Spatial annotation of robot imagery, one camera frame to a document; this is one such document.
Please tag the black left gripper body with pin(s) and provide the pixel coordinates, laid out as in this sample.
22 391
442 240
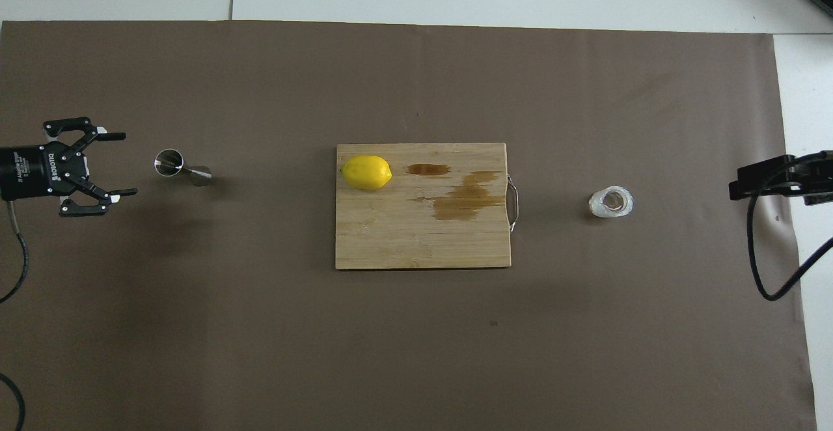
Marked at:
45 170

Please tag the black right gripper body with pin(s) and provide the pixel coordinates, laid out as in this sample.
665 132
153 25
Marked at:
817 170

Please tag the steel double jigger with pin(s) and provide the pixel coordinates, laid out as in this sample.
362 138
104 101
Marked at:
169 162

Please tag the clear faceted glass cup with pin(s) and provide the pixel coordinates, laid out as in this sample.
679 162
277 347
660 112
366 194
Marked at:
612 202

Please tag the brown paper table mat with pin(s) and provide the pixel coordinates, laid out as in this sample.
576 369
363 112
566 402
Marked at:
260 320

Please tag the yellow lemon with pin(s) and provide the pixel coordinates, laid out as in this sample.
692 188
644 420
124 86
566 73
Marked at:
366 172

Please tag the wooden cutting board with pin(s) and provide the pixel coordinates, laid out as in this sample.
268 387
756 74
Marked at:
390 236

